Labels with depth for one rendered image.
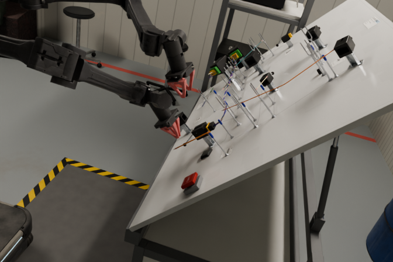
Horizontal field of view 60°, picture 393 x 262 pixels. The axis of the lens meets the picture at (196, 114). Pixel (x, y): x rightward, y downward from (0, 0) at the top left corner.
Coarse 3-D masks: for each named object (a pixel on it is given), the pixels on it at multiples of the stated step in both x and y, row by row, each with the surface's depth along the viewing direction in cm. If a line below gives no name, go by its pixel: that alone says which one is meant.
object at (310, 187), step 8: (304, 152) 160; (304, 160) 154; (304, 168) 149; (312, 168) 149; (304, 176) 145; (312, 176) 145; (304, 184) 141; (312, 184) 140; (304, 192) 138; (312, 192) 135; (304, 200) 134; (312, 200) 131; (304, 208) 131; (312, 208) 127; (312, 216) 123; (312, 224) 120; (320, 224) 116; (312, 232) 116; (312, 240) 113; (320, 240) 114; (312, 248) 110; (320, 248) 111; (312, 256) 107; (320, 256) 108
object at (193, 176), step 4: (188, 176) 111; (192, 176) 109; (196, 176) 110; (184, 180) 111; (188, 180) 109; (192, 180) 107; (184, 184) 108; (188, 184) 107; (192, 184) 107; (184, 188) 108
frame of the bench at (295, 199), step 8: (296, 176) 176; (296, 184) 170; (296, 192) 164; (296, 200) 160; (296, 208) 155; (296, 216) 150; (296, 224) 146; (296, 232) 142; (144, 240) 123; (296, 240) 138; (136, 248) 121; (144, 248) 120; (152, 248) 121; (160, 248) 122; (168, 248) 122; (296, 248) 135; (136, 256) 123; (152, 256) 121; (160, 256) 120; (168, 256) 120; (176, 256) 120; (184, 256) 121; (192, 256) 122; (296, 256) 131
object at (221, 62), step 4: (224, 56) 188; (216, 60) 193; (220, 60) 187; (224, 60) 188; (228, 60) 189; (212, 64) 190; (216, 64) 185; (220, 64) 186; (224, 64) 187; (220, 68) 186; (224, 68) 187; (224, 72) 192; (228, 72) 191; (228, 76) 191; (232, 80) 192
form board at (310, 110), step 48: (288, 48) 174; (384, 48) 104; (240, 96) 159; (288, 96) 121; (336, 96) 98; (384, 96) 82; (192, 144) 147; (240, 144) 114; (288, 144) 93; (192, 192) 108
